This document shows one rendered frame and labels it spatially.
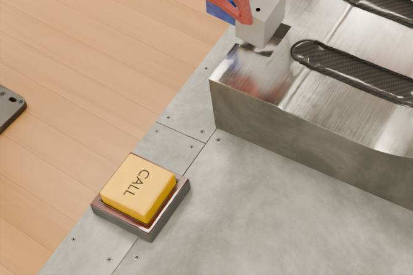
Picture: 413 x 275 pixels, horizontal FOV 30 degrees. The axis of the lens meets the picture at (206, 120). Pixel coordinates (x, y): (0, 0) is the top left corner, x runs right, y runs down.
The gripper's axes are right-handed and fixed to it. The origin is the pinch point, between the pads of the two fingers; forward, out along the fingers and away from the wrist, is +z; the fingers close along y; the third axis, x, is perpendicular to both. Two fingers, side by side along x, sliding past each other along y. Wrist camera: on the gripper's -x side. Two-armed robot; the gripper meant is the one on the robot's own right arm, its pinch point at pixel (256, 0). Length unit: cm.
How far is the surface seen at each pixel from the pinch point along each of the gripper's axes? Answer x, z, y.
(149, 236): 3.3, 9.7, -25.7
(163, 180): 4.2, 7.7, -20.0
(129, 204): 5.4, 6.8, -24.1
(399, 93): -13.5, 12.1, -0.3
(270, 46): 2.3, 8.1, 0.5
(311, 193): -7.1, 16.6, -12.3
